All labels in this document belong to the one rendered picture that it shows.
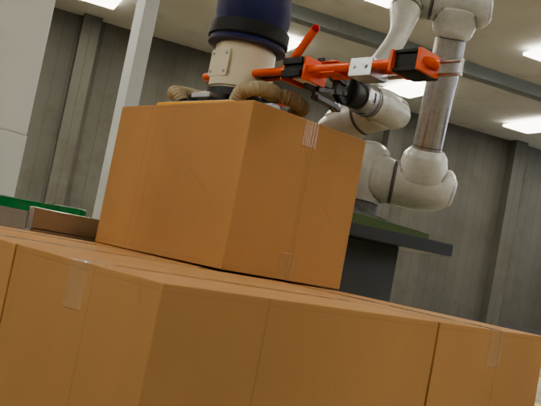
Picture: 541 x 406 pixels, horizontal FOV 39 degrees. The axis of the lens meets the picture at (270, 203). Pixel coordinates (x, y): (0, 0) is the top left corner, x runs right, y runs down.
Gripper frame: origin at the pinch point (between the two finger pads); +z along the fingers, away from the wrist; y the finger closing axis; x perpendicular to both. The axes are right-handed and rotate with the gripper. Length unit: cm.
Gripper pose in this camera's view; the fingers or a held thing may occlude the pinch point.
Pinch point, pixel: (306, 72)
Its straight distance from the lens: 200.3
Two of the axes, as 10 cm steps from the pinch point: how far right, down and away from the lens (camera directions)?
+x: -6.8, -0.8, 7.3
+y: -1.9, 9.8, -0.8
